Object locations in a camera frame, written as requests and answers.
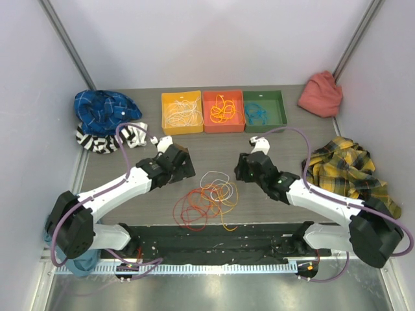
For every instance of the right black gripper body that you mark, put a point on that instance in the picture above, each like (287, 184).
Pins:
(245, 173)

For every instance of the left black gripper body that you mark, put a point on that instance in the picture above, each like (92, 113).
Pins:
(185, 171)

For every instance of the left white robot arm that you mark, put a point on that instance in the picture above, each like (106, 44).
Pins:
(74, 224)

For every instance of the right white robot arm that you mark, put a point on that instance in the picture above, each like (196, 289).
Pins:
(365, 228)

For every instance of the red plastic bin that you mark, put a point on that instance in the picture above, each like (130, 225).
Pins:
(223, 111)

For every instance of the black white striped cloth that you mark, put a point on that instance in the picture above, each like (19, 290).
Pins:
(130, 135)

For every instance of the yellow plastic bin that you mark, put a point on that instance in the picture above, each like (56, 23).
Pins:
(182, 113)

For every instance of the green plastic bin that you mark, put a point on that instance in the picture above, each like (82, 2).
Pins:
(263, 110)

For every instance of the yellow plaid shirt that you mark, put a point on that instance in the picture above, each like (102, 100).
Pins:
(345, 168)

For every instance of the blue plaid cloth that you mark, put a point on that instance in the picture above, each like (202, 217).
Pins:
(100, 112)

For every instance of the pink cloth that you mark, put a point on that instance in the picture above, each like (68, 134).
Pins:
(321, 95)

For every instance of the teal cloth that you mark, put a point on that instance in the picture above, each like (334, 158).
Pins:
(81, 266)

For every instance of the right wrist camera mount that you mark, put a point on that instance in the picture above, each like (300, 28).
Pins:
(259, 144)

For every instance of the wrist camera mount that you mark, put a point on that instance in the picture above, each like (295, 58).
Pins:
(259, 144)
(162, 143)

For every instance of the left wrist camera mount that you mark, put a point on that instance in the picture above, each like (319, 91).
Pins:
(162, 143)

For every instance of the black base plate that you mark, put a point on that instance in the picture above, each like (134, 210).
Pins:
(212, 245)

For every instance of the white slotted cable duct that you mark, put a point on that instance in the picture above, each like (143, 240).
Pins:
(115, 267)

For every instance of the left aluminium frame post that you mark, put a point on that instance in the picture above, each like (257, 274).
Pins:
(66, 41)

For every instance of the aluminium frame post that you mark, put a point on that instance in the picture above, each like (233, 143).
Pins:
(362, 28)
(66, 41)

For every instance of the right aluminium frame post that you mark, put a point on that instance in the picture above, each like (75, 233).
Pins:
(362, 28)

